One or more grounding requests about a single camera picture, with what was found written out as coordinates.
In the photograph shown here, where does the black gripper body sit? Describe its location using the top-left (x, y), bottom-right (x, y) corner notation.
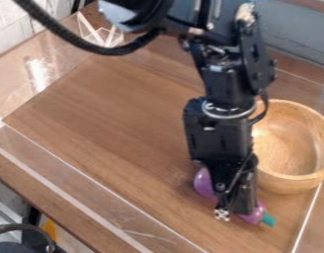
top-left (182, 97), bottom-right (262, 221)

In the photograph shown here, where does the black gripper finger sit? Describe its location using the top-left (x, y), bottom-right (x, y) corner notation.
top-left (234, 170), bottom-right (258, 215)
top-left (215, 182), bottom-right (246, 221)

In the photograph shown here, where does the purple toy eggplant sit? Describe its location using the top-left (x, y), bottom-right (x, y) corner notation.
top-left (192, 167), bottom-right (276, 227)

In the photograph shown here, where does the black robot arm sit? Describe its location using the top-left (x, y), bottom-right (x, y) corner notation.
top-left (97, 0), bottom-right (275, 221)

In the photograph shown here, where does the brown wooden bowl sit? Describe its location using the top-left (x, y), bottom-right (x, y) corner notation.
top-left (254, 99), bottom-right (324, 195)

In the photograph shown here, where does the clear acrylic front wall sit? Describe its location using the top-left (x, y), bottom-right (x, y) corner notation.
top-left (0, 123), bottom-right (207, 253)

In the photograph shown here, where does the clear acrylic corner bracket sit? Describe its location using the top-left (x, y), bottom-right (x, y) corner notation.
top-left (76, 12), bottom-right (124, 47)

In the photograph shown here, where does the black clamp with cable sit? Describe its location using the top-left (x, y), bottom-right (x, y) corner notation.
top-left (0, 223), bottom-right (59, 253)

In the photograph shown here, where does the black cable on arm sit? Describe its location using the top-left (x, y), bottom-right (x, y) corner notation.
top-left (12, 0), bottom-right (163, 56)

